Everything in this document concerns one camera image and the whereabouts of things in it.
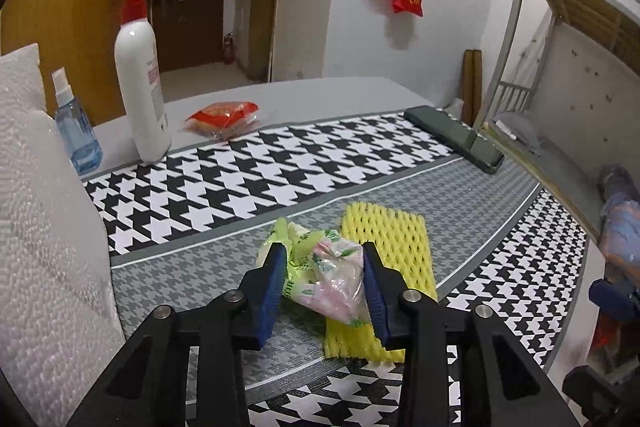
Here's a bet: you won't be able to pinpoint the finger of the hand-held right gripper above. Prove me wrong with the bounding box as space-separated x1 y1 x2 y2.
589 279 640 323
562 364 640 427

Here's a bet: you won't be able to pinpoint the white foam box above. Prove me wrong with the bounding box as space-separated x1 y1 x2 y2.
0 43 126 427

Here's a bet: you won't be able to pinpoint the wooden sticks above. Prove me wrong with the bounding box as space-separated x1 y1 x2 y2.
462 49 484 126

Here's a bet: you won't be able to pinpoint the grey pillow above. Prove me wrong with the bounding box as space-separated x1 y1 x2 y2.
492 112 544 148

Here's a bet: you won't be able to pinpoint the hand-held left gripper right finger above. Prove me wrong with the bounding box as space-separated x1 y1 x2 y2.
361 242 583 427

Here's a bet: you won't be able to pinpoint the green printed plastic bag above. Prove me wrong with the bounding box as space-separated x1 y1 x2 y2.
257 218 373 325

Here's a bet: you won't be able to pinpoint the yellow foam net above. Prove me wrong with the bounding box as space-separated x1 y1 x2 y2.
324 202 438 363

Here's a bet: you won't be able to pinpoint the metal bunk bed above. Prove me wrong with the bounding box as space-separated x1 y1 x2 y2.
472 0 640 248

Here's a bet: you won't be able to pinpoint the blue pink patterned cloth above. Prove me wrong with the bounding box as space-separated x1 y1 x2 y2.
587 164 640 358

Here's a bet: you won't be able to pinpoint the blue spray bottle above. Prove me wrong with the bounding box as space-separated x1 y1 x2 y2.
50 68 103 176

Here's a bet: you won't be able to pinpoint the wooden wardrobe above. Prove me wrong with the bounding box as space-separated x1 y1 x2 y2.
0 0 151 128

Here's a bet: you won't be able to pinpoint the dark brown door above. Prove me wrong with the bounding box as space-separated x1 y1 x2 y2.
152 0 231 74

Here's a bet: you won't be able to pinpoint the houndstooth table cloth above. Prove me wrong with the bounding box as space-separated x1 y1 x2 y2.
82 112 591 427

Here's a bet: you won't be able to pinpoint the dark green case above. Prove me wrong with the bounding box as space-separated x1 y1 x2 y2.
404 105 506 172

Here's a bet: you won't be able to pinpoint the white lotion bottle red pump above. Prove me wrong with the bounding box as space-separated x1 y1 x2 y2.
103 0 172 162

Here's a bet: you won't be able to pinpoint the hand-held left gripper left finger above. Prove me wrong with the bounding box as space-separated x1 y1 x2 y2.
65 243 290 427

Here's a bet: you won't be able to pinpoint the red snack packet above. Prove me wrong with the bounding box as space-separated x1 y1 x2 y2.
182 101 261 142

